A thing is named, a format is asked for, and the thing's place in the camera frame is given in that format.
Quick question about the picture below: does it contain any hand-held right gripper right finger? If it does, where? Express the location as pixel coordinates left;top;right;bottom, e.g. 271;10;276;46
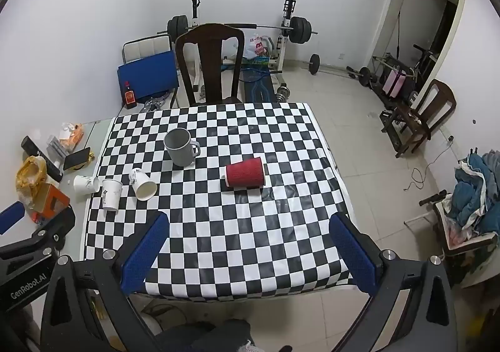
329;212;458;352

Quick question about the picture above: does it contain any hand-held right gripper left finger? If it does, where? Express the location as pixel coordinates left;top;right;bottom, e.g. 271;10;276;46
40;211;170;352

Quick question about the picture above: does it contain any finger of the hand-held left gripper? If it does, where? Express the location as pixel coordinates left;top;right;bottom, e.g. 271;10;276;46
0;201;25;235
21;207;76;255

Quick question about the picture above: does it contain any red ribbed paper cup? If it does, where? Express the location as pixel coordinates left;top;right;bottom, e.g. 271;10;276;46
225;157;266;189

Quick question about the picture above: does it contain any white paper cup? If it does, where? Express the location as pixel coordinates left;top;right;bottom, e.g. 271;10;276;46
129;168;158;201
102;179;123;213
73;175;101;195

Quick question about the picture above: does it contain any orange box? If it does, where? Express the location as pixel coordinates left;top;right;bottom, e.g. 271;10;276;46
30;184;71;224

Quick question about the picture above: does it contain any yellow plastic bag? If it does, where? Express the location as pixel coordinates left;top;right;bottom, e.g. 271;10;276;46
15;156;48;210

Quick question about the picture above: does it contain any long black box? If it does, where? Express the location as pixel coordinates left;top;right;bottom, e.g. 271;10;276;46
21;136;64;183

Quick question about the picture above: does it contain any black phone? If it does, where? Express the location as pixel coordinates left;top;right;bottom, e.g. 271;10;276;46
63;147;92;172

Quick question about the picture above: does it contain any black white checkered tablecloth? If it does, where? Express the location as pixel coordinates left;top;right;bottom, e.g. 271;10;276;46
81;102;354;300

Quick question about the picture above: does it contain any orange snack packet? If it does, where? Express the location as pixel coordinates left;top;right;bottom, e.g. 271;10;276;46
58;122;84;153

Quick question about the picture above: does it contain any pile of blue clothes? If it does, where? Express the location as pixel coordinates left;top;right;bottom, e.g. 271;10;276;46
445;148;500;239

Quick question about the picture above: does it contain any dark sauce bottle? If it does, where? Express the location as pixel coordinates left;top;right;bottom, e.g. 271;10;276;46
124;81;137;109

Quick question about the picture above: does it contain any dark wooden chair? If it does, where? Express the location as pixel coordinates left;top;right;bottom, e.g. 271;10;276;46
174;23;246;106
381;79;457;159

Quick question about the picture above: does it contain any pink bag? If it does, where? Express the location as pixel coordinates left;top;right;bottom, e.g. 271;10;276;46
383;70;406;98

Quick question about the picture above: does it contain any small barbell on floor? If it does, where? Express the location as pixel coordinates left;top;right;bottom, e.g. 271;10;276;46
308;54;372;88

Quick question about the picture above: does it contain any white weight bench rack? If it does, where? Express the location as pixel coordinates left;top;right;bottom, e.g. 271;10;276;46
188;0;295;75

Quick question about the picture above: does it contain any white plastic bag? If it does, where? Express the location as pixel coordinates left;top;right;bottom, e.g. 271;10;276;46
243;34;274;60

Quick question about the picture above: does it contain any barbell with black plates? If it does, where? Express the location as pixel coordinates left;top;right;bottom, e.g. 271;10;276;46
157;15;319;44

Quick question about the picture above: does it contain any grey mug with handle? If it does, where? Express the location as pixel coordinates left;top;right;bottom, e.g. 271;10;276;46
163;128;201;167

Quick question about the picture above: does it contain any black cable on floor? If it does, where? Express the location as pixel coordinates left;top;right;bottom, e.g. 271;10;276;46
404;135;456;192

